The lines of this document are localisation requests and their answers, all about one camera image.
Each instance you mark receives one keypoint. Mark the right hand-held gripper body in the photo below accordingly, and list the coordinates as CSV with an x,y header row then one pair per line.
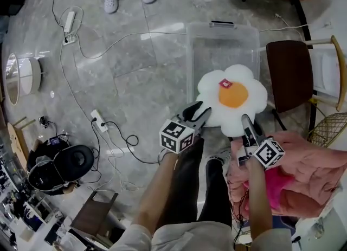
x,y
269,153

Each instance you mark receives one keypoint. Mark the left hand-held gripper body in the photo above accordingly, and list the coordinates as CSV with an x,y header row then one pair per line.
x,y
176,136

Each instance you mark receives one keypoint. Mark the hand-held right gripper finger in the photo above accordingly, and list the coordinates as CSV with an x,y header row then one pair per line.
x,y
246,133
257,134

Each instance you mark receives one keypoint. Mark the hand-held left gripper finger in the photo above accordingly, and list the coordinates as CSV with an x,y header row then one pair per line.
x,y
204,118
188,111

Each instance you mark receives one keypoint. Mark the fried egg plush pillow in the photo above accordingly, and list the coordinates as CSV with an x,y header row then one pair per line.
x,y
211,87

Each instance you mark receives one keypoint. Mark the pink star plush pillow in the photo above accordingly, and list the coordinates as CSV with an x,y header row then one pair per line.
x,y
276,187

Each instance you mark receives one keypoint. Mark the clear plastic storage bin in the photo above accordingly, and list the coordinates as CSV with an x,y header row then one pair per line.
x,y
222,49

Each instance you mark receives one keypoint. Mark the person's right forearm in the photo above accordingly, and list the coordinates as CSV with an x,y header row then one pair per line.
x,y
259,203

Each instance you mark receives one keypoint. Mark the person's left forearm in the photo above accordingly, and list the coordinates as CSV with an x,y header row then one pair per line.
x,y
157,190

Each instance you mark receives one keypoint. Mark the black cabinet box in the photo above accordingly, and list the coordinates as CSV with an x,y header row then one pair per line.
x,y
12,0

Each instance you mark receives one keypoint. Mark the person's right white shoe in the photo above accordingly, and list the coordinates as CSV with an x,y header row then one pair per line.
x,y
218,157

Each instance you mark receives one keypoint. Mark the pink padded armchair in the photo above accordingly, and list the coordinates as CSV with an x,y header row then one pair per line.
x,y
311,157

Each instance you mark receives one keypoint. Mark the person's black trousers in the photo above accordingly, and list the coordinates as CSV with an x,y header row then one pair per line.
x,y
187,185

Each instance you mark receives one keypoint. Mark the brown seat wooden chair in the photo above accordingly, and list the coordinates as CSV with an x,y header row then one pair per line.
x,y
290,76

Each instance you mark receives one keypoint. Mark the white water dispenser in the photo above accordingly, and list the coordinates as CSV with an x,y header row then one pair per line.
x,y
326,71

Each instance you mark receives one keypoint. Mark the person's grey shirt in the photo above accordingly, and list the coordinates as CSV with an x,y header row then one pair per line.
x,y
189,236

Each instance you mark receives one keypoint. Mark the black helmet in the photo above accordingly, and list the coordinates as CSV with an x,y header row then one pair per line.
x,y
73,163

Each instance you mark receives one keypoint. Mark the dark wooden side table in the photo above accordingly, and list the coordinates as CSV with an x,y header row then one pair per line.
x,y
92,217

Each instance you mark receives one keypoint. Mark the small clear round lid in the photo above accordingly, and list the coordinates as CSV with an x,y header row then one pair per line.
x,y
52,94

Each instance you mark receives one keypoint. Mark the long white power strip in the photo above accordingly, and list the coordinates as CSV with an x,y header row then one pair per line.
x,y
70,21

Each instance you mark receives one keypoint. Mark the light wooden stool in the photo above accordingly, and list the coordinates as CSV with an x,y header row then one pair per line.
x,y
19,141

